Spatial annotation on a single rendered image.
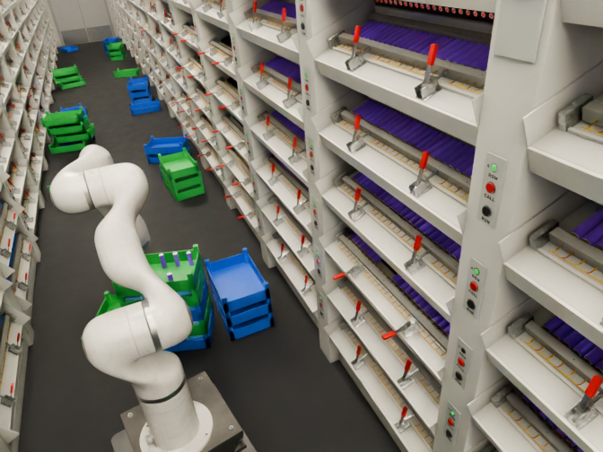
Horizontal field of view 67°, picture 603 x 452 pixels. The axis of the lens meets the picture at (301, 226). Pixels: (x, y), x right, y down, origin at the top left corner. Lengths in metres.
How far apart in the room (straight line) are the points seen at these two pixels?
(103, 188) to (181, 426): 0.62
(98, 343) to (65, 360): 1.18
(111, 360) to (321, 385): 0.96
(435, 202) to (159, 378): 0.73
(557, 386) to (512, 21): 0.58
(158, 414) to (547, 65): 1.05
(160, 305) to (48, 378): 1.20
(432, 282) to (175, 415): 0.69
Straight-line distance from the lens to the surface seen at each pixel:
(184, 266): 1.95
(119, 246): 1.14
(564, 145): 0.71
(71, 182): 1.24
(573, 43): 0.72
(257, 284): 2.03
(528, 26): 0.69
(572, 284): 0.79
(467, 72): 0.88
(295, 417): 1.76
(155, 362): 1.16
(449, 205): 0.93
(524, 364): 0.93
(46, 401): 2.13
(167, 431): 1.27
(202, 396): 1.42
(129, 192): 1.20
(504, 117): 0.74
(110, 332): 1.06
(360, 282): 1.37
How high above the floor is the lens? 1.44
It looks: 32 degrees down
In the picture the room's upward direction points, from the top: 5 degrees counter-clockwise
